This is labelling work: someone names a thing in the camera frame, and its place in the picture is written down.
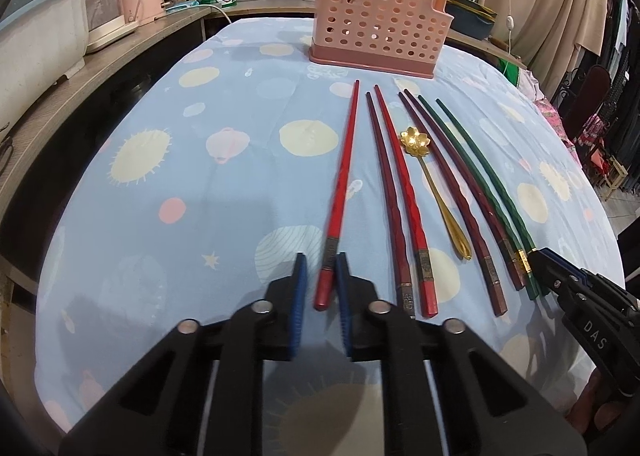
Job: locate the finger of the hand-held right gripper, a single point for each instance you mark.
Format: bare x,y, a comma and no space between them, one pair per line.
565,263
580,306

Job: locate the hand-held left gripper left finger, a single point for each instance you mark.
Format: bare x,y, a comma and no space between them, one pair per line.
299,296

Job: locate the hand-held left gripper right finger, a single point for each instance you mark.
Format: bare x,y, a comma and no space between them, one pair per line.
344,301

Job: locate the green chopstick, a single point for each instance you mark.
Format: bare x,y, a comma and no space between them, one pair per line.
532,286
506,198

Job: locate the maroon chopstick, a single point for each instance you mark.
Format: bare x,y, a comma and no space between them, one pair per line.
495,291
515,273

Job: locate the bright red chopstick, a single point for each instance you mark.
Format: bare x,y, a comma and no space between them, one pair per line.
342,176

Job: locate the red faceted chopstick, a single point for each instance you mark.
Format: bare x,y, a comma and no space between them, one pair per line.
400,186

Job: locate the dark red chopstick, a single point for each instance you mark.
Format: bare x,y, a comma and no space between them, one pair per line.
383,171

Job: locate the gold flower spoon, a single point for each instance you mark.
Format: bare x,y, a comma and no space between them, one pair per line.
414,140

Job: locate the pink perforated utensil holder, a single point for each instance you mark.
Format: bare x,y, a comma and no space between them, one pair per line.
370,16

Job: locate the pink floral cloth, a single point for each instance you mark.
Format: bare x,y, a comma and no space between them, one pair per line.
555,121

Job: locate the dark metal chair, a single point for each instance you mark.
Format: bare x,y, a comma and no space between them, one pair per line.
590,96

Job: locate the green bag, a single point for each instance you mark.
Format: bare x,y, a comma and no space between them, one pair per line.
511,71

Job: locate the hanging clothes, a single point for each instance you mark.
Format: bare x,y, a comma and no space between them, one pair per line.
620,26

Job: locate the blue wet wipes pack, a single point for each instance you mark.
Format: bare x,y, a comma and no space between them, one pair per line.
182,5

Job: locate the white glass health pot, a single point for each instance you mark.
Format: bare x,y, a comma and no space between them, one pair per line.
107,11

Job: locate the light blue dish box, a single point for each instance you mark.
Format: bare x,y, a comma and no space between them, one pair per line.
40,51

